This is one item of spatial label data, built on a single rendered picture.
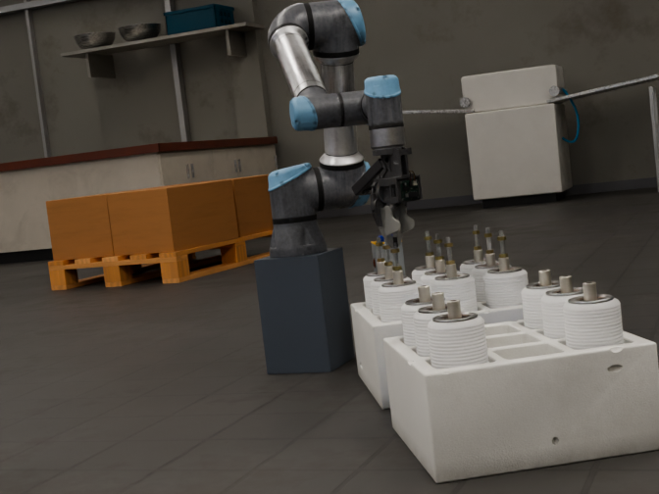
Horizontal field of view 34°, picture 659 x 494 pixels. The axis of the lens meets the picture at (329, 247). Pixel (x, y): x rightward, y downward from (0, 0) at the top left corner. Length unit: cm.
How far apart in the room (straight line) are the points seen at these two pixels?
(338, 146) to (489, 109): 601
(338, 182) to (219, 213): 313
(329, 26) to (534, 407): 124
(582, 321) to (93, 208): 427
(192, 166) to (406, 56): 232
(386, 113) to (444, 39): 731
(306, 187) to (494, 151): 592
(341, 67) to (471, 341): 113
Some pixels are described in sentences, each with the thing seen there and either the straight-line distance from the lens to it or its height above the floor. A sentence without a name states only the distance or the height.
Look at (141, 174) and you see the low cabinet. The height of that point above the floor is 57.
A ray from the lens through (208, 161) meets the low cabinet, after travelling 876.
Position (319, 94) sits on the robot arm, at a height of 68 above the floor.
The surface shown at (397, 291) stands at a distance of 231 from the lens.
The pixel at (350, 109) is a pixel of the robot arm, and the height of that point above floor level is 64.
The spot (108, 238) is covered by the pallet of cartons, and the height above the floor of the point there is 25.
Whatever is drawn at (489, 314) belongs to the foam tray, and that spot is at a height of 17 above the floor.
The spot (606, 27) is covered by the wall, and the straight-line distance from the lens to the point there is 934.
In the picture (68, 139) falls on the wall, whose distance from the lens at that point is 1123.
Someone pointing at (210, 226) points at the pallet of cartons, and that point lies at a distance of 582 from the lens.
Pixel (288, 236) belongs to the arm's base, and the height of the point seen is 35.
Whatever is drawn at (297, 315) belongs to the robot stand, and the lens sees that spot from 278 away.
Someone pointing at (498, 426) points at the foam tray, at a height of 8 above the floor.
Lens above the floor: 54
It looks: 5 degrees down
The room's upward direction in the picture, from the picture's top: 7 degrees counter-clockwise
